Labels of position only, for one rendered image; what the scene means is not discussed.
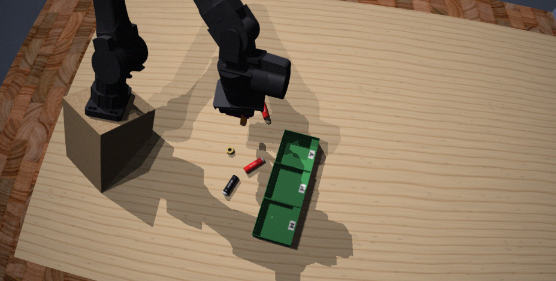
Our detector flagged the green rack of three bins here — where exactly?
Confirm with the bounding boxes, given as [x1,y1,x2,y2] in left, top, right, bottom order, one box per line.
[252,129,320,247]

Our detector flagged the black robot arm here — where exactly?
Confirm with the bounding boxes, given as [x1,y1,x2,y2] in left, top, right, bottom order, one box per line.
[85,0,291,122]

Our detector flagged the orange battery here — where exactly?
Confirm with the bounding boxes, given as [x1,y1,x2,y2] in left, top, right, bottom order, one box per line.
[240,114,247,126]

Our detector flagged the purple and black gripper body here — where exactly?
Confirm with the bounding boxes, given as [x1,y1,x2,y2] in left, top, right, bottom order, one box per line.
[213,79,265,116]

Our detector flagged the red battery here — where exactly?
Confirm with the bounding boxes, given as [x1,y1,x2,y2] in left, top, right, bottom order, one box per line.
[262,102,269,119]
[244,157,264,173]

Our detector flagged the black battery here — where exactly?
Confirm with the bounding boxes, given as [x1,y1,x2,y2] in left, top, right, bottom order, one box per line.
[222,175,238,196]

